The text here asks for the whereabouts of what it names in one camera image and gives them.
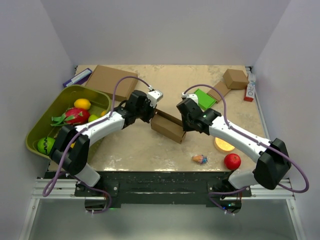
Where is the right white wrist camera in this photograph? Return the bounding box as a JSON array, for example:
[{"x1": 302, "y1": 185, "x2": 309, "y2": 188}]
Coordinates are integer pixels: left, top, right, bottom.
[{"x1": 181, "y1": 93, "x2": 199, "y2": 105}]

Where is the small colourful toy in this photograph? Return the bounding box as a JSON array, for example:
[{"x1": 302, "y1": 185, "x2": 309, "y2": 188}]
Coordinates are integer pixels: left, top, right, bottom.
[{"x1": 192, "y1": 154, "x2": 208, "y2": 165}]

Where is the green pear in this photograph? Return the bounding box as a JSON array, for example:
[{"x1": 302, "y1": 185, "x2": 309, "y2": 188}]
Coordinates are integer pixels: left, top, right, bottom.
[{"x1": 88, "y1": 114, "x2": 99, "y2": 123}]

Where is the olive green plastic bin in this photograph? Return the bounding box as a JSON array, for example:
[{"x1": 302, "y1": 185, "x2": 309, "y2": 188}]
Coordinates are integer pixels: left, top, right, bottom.
[{"x1": 25, "y1": 85, "x2": 112, "y2": 159}]

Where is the green round fruit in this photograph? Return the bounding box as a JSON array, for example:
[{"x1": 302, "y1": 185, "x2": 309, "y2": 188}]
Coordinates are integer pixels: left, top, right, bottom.
[{"x1": 37, "y1": 136, "x2": 56, "y2": 155}]

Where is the small cardboard cube box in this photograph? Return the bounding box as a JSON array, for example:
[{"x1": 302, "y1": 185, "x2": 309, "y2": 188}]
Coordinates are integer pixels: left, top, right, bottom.
[{"x1": 223, "y1": 68, "x2": 249, "y2": 90}]

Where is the brown cardboard box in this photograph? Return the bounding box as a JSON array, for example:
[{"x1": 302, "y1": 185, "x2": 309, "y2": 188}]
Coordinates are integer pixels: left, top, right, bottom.
[{"x1": 150, "y1": 109, "x2": 187, "y2": 144}]

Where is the black base frame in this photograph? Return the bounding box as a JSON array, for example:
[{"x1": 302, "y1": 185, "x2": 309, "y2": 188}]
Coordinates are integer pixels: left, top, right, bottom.
[{"x1": 43, "y1": 170, "x2": 253, "y2": 216}]

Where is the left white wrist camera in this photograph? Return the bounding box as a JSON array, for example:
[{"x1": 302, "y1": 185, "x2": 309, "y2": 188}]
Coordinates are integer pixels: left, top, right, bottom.
[{"x1": 146, "y1": 90, "x2": 163, "y2": 107}]

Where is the purple white box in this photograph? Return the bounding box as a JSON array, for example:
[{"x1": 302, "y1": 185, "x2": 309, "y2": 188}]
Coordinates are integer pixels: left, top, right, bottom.
[{"x1": 62, "y1": 68, "x2": 93, "y2": 88}]

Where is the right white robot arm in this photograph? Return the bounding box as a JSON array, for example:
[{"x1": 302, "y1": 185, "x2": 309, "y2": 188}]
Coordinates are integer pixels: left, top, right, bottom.
[{"x1": 176, "y1": 98, "x2": 291, "y2": 197}]

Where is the yellow lemon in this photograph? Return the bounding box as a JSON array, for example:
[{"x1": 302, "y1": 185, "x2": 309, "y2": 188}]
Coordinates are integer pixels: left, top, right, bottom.
[{"x1": 73, "y1": 98, "x2": 91, "y2": 110}]

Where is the red dragon fruit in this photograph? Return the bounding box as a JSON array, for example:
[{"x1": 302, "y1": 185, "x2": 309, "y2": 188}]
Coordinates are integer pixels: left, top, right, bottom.
[{"x1": 50, "y1": 107, "x2": 91, "y2": 127}]

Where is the green flat box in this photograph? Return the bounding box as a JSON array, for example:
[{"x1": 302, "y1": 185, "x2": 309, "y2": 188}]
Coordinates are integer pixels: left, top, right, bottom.
[{"x1": 194, "y1": 88, "x2": 216, "y2": 111}]

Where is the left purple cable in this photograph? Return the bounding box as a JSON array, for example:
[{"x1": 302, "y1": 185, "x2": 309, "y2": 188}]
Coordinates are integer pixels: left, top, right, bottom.
[{"x1": 41, "y1": 75, "x2": 155, "y2": 215}]

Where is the red apple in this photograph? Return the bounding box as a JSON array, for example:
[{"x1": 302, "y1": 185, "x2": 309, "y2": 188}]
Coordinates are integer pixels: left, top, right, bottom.
[{"x1": 223, "y1": 153, "x2": 242, "y2": 171}]

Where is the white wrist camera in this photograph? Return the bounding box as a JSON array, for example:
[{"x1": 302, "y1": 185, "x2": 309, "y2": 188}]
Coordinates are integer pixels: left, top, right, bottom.
[
  {"x1": 181, "y1": 93, "x2": 199, "y2": 105},
  {"x1": 146, "y1": 90, "x2": 163, "y2": 107}
]

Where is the red white box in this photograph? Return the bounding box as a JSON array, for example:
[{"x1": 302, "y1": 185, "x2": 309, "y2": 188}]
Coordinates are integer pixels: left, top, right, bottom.
[{"x1": 243, "y1": 73, "x2": 256, "y2": 102}]

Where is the large flat cardboard box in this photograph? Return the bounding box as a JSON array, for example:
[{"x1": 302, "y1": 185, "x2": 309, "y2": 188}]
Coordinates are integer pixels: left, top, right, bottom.
[{"x1": 85, "y1": 65, "x2": 138, "y2": 102}]

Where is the flat small cardboard box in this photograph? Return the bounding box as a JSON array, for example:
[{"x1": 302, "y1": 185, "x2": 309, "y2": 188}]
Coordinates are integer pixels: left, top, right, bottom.
[{"x1": 207, "y1": 81, "x2": 231, "y2": 102}]

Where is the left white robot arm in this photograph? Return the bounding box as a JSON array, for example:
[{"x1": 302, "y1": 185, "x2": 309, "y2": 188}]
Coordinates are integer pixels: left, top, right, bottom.
[{"x1": 49, "y1": 90, "x2": 163, "y2": 196}]

